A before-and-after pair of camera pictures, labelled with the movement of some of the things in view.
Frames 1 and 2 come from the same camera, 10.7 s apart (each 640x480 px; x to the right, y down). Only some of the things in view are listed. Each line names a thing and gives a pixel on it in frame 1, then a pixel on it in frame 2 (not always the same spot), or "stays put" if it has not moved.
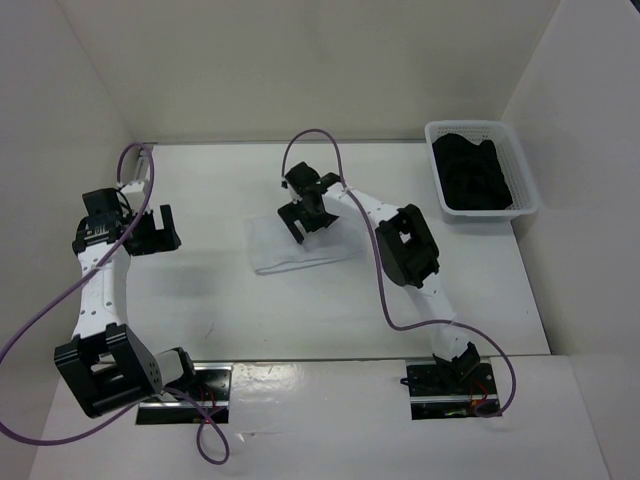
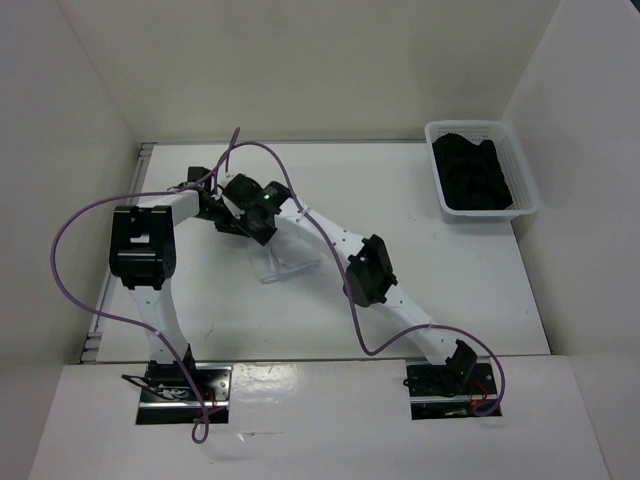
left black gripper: x=160 y=240 -> x=228 y=228
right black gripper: x=292 y=213 -> x=263 y=237
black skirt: x=471 y=175 stays put
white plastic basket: x=517 y=174 stays put
